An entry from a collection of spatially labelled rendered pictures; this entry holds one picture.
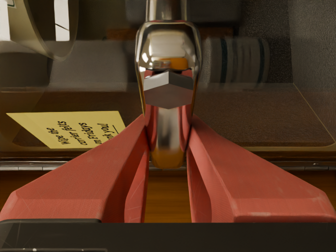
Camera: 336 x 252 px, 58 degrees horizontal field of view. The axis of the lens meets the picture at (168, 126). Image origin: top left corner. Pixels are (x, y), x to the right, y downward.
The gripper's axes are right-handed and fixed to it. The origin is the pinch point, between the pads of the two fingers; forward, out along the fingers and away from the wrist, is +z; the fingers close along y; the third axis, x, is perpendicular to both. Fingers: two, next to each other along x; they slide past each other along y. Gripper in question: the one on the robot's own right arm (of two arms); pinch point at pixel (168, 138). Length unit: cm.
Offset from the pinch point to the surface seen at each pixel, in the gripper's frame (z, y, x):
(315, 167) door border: 14.7, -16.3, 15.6
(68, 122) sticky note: 8.1, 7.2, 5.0
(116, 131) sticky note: 9.1, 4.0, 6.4
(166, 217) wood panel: 12.2, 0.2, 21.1
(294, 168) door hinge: 14.6, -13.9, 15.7
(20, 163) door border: 13.8, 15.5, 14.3
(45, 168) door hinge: 14.3, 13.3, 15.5
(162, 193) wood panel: 15.7, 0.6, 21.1
